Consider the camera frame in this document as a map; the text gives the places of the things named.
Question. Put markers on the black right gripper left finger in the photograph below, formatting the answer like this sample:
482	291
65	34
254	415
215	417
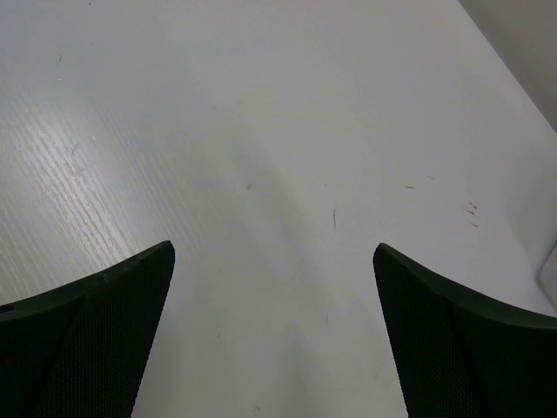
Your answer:
80	350

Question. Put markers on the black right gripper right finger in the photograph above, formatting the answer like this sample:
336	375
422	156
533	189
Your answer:
460	353

